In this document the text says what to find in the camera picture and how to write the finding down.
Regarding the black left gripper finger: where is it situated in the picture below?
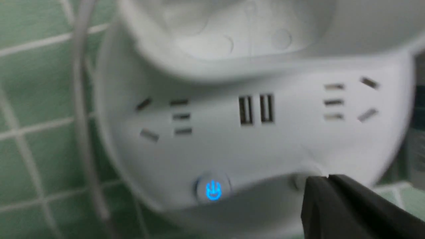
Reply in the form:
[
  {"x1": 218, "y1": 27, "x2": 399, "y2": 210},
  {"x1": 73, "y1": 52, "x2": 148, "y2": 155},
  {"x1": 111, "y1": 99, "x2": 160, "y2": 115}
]
[{"x1": 300, "y1": 175, "x2": 425, "y2": 239}]

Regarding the white desk lamp with sockets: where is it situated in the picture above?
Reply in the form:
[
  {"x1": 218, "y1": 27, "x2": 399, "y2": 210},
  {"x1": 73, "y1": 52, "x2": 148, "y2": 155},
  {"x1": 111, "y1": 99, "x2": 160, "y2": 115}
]
[{"x1": 94, "y1": 0, "x2": 424, "y2": 239}]

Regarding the green checked tablecloth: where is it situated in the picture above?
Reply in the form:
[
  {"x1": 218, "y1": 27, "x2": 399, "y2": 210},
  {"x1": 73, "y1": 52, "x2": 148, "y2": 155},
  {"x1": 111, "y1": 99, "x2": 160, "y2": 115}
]
[{"x1": 0, "y1": 0, "x2": 424, "y2": 239}]

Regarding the white lamp power cable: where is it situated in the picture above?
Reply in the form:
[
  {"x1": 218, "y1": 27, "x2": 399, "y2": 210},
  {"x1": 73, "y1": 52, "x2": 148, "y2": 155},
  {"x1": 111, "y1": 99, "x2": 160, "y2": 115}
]
[{"x1": 72, "y1": 0, "x2": 117, "y2": 239}]

